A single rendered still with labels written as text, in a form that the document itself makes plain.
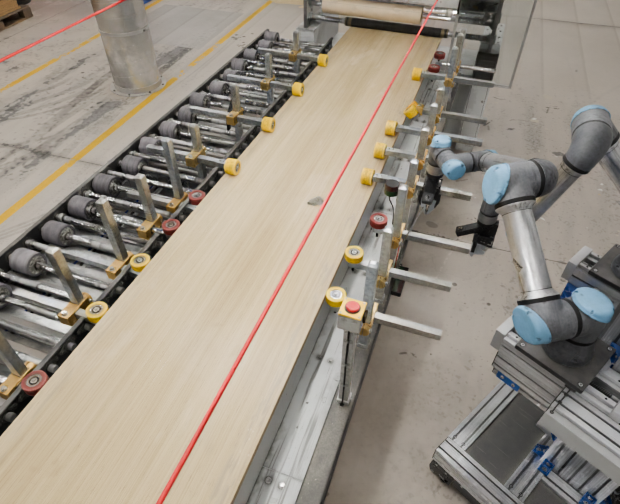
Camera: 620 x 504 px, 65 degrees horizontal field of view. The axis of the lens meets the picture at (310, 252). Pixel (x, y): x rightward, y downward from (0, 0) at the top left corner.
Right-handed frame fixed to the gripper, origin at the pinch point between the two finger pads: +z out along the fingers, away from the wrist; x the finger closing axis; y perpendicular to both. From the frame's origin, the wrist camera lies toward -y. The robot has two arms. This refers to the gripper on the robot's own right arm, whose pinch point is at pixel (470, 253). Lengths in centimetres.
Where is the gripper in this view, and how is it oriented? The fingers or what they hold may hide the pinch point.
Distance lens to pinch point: 225.6
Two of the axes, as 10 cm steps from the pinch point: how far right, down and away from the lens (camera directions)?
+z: 0.0, 7.2, 6.9
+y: 9.4, 2.3, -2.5
